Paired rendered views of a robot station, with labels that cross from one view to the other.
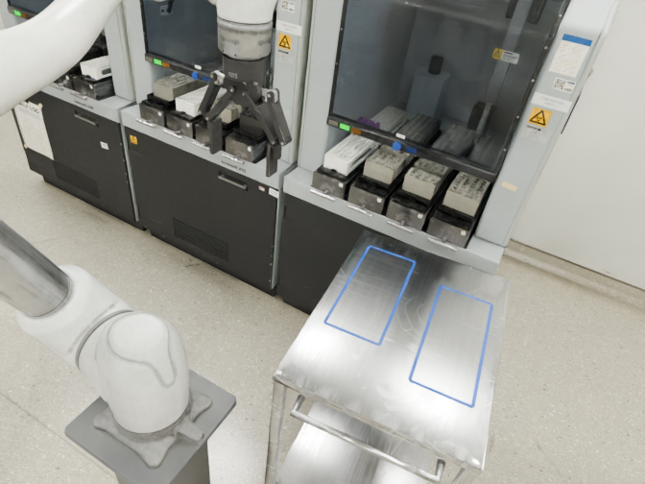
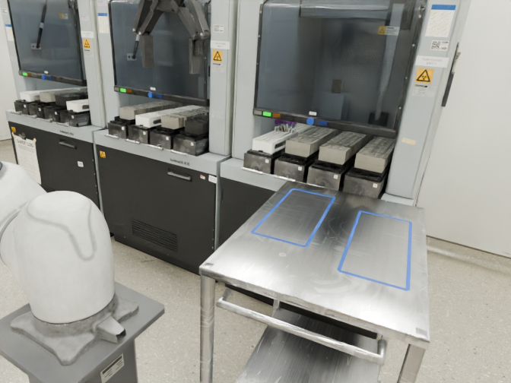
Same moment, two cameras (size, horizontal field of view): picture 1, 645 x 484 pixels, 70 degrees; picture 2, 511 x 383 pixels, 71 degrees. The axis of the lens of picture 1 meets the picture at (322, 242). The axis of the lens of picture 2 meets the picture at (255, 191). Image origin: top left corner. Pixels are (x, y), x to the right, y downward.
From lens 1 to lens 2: 0.41 m
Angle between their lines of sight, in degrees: 16
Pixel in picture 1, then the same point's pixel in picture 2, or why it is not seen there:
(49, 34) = not seen: outside the picture
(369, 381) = (296, 271)
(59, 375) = not seen: hidden behind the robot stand
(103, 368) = (17, 233)
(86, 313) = (14, 196)
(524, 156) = (417, 111)
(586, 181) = (472, 175)
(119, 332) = (39, 200)
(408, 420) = (341, 299)
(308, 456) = not seen: outside the picture
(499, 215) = (404, 169)
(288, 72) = (220, 79)
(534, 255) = (440, 245)
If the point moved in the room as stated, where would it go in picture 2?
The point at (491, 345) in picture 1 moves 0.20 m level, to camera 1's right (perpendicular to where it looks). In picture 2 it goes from (417, 247) to (500, 255)
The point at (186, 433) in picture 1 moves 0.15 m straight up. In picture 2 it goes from (106, 328) to (98, 262)
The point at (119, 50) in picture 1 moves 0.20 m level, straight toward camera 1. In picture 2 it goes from (96, 88) to (95, 93)
